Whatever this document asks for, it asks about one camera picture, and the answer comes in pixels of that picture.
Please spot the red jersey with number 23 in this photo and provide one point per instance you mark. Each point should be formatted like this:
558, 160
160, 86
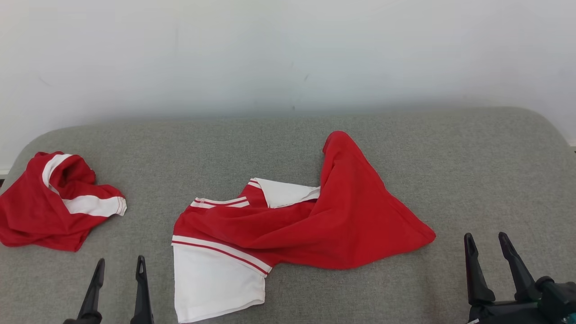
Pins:
337, 225

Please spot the red shorts with white stripe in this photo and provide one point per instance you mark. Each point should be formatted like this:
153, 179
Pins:
31, 211

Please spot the grey fabric sofa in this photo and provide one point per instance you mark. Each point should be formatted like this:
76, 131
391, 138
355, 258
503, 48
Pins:
288, 148

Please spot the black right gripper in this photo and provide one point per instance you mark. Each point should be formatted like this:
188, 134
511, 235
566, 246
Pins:
504, 314

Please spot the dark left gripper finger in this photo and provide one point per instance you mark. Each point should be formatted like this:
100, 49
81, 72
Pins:
92, 292
142, 294

